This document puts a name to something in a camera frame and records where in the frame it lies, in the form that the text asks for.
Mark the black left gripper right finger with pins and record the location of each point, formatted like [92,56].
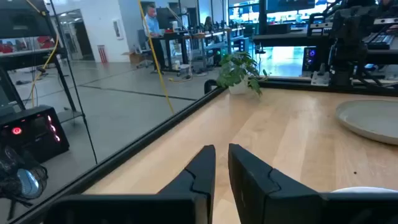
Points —
[255,186]

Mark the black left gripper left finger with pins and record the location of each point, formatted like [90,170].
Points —
[202,174]

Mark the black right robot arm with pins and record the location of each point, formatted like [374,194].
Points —
[348,37]

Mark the white plant pot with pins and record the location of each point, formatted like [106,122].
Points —
[237,88]

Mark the green leafy plant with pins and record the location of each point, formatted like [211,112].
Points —
[236,67]

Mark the grey round plate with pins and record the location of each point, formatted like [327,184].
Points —
[370,121]

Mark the cardboard box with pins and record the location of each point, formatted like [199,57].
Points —
[136,58]

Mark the computer with purple lights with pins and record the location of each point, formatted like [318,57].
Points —
[309,59]

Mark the black office desk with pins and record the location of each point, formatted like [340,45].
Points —
[174,34]

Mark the grey office chair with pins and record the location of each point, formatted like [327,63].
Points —
[142,40]

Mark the person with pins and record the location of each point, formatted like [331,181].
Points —
[152,25]
[207,24]

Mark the red striped floor sign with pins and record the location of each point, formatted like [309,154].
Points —
[102,54]

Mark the black monitor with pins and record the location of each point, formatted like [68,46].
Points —
[164,18]

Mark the black computer with red lights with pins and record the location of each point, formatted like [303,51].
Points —
[31,133]

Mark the small white mounting bracket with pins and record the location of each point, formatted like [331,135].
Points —
[320,77]

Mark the framed wall picture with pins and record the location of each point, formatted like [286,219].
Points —
[117,29]

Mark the black workstation frame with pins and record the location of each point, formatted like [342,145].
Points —
[28,63]

